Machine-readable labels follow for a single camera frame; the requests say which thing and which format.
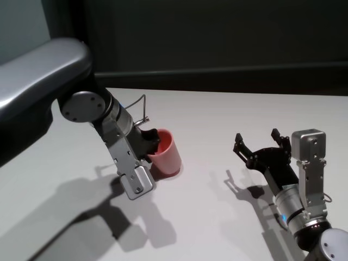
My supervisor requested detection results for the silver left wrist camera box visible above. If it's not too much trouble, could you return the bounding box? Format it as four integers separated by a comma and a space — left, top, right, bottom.
119, 165, 157, 201

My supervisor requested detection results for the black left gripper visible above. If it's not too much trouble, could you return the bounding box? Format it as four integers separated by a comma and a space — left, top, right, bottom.
129, 127, 161, 164

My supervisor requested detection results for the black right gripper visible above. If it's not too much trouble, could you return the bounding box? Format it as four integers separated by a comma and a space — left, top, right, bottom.
232, 128, 301, 195

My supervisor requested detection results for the thin dark grey rail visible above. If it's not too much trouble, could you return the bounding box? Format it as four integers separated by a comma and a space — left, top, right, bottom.
94, 71, 348, 81

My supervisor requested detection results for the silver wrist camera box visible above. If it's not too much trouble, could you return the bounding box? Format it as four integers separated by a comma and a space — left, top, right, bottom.
291, 128, 326, 164
119, 165, 157, 201

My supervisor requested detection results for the silver right camera bracket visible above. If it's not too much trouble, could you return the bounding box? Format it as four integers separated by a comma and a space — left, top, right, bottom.
296, 159, 327, 215

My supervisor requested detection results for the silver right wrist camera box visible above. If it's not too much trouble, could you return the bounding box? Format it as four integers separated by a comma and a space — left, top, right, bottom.
291, 128, 326, 164

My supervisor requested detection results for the grey left arm cable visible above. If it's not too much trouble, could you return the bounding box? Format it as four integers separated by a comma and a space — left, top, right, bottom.
122, 94, 151, 126

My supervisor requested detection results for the pink plastic cup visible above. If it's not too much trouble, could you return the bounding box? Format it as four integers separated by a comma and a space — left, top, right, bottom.
148, 129, 182, 176

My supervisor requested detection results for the black frame post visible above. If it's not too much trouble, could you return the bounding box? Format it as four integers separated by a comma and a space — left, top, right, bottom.
78, 0, 96, 55

